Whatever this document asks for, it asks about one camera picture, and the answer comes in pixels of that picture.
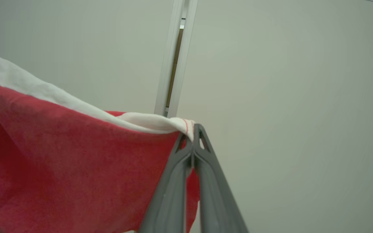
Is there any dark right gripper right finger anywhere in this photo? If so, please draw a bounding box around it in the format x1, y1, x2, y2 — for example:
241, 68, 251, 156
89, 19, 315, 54
193, 124, 249, 233

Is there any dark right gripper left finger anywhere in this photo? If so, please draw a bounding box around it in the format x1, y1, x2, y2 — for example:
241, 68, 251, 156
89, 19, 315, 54
138, 134, 194, 233

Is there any red garment with white trim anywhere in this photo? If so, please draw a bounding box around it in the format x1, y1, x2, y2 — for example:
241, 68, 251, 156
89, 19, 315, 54
0, 57, 201, 233

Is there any grey partition post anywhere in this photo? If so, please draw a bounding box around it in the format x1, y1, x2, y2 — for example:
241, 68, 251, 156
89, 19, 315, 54
168, 0, 199, 118
154, 0, 186, 116

